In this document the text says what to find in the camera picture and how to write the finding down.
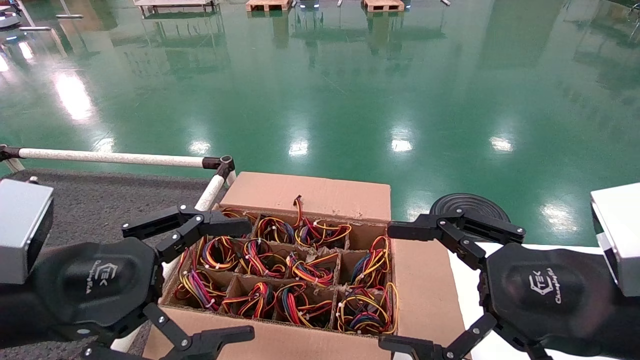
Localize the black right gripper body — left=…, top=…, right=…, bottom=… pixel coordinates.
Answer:
left=480, top=242, right=617, bottom=357

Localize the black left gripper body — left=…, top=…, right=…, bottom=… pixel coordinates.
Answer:
left=30, top=236, right=166, bottom=347

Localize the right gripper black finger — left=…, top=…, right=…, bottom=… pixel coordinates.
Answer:
left=387, top=207, right=527, bottom=271
left=378, top=312, right=501, bottom=360

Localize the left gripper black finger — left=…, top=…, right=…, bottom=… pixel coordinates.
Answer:
left=81, top=302, right=256, bottom=360
left=121, top=204, right=252, bottom=264

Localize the power supply with coloured cables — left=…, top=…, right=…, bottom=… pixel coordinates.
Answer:
left=256, top=195, right=304, bottom=246
left=275, top=282, right=335, bottom=329
left=174, top=265, right=224, bottom=312
left=222, top=281, right=277, bottom=321
left=286, top=251, right=341, bottom=287
left=240, top=237, right=290, bottom=279
left=336, top=282, right=399, bottom=336
left=220, top=207, right=256, bottom=240
left=350, top=235, right=392, bottom=288
left=192, top=235, right=241, bottom=272
left=299, top=220, right=353, bottom=249

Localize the brown cardboard box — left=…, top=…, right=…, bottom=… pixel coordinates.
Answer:
left=142, top=171, right=473, bottom=360

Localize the black round ribbed disc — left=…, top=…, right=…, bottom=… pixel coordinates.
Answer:
left=429, top=193, right=512, bottom=243

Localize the black pipe corner joint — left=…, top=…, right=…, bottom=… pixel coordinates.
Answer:
left=202, top=155, right=237, bottom=182

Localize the cardboard divider grid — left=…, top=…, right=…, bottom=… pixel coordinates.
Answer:
left=172, top=207, right=396, bottom=336

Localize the background metal table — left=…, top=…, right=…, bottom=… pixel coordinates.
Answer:
left=134, top=0, right=220, bottom=15

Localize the wooden pallet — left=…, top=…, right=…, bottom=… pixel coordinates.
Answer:
left=362, top=0, right=406, bottom=13
left=245, top=0, right=293, bottom=12

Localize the white frame pipe beside box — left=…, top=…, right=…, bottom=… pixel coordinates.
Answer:
left=109, top=172, right=229, bottom=354

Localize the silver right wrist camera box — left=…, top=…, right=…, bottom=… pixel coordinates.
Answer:
left=590, top=182, right=640, bottom=298

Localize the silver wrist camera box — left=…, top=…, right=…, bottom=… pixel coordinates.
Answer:
left=0, top=179, right=55, bottom=286
left=590, top=182, right=640, bottom=298

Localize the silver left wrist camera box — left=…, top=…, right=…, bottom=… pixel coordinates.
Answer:
left=0, top=179, right=55, bottom=286

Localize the long white frame pipe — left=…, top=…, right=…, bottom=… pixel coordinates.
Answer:
left=0, top=145, right=207, bottom=169

